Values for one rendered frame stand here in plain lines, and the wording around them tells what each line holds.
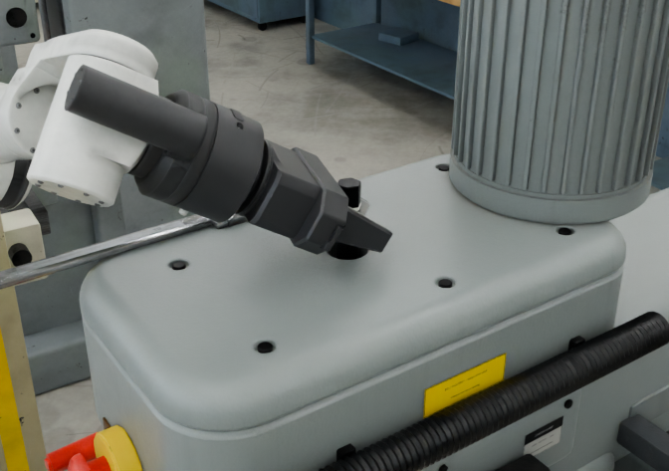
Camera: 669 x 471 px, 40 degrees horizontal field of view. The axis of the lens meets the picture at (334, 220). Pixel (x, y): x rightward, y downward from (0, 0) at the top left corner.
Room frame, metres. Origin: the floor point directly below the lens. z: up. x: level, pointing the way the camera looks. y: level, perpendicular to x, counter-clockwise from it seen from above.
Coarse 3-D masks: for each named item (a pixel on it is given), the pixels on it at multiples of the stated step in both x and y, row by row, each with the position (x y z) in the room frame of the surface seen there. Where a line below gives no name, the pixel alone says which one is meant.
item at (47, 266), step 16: (160, 224) 0.74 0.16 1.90; (176, 224) 0.74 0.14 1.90; (192, 224) 0.74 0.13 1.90; (208, 224) 0.75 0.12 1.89; (224, 224) 0.75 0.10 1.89; (112, 240) 0.71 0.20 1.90; (128, 240) 0.71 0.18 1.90; (144, 240) 0.71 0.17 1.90; (160, 240) 0.72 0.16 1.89; (64, 256) 0.68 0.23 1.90; (80, 256) 0.68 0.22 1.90; (96, 256) 0.69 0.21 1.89; (0, 272) 0.66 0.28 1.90; (16, 272) 0.66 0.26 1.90; (32, 272) 0.66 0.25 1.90; (48, 272) 0.66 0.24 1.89; (0, 288) 0.64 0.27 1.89
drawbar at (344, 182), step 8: (344, 184) 0.70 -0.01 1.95; (352, 184) 0.71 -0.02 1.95; (360, 184) 0.71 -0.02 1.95; (344, 192) 0.70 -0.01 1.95; (352, 192) 0.70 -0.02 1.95; (352, 200) 0.70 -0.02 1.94; (336, 248) 0.71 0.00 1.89; (344, 248) 0.70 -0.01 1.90; (352, 248) 0.70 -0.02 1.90; (336, 256) 0.71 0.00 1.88; (344, 256) 0.70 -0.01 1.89; (352, 256) 0.70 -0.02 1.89
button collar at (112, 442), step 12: (108, 432) 0.58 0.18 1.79; (120, 432) 0.58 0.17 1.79; (96, 444) 0.59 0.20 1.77; (108, 444) 0.57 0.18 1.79; (120, 444) 0.57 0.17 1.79; (132, 444) 0.57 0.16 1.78; (96, 456) 0.60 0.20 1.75; (108, 456) 0.57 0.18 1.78; (120, 456) 0.56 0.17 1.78; (132, 456) 0.56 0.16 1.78; (120, 468) 0.55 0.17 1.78; (132, 468) 0.56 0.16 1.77
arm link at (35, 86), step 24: (48, 48) 0.69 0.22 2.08; (72, 48) 0.66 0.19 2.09; (96, 48) 0.65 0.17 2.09; (120, 48) 0.65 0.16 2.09; (144, 48) 0.66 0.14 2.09; (24, 72) 0.70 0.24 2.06; (48, 72) 0.69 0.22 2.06; (144, 72) 0.65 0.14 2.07; (24, 96) 0.69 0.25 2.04; (48, 96) 0.71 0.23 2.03; (0, 120) 0.69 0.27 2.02; (24, 120) 0.68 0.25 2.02; (24, 144) 0.68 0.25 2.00
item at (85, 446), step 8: (96, 432) 0.67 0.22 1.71; (80, 440) 0.66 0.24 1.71; (88, 440) 0.66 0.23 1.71; (64, 448) 0.65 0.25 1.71; (72, 448) 0.65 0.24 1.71; (80, 448) 0.65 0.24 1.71; (88, 448) 0.66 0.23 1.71; (48, 456) 0.64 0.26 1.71; (56, 456) 0.64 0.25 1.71; (64, 456) 0.64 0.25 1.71; (72, 456) 0.65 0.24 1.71; (88, 456) 0.65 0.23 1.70; (48, 464) 0.64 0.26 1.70; (56, 464) 0.64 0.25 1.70; (64, 464) 0.64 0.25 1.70
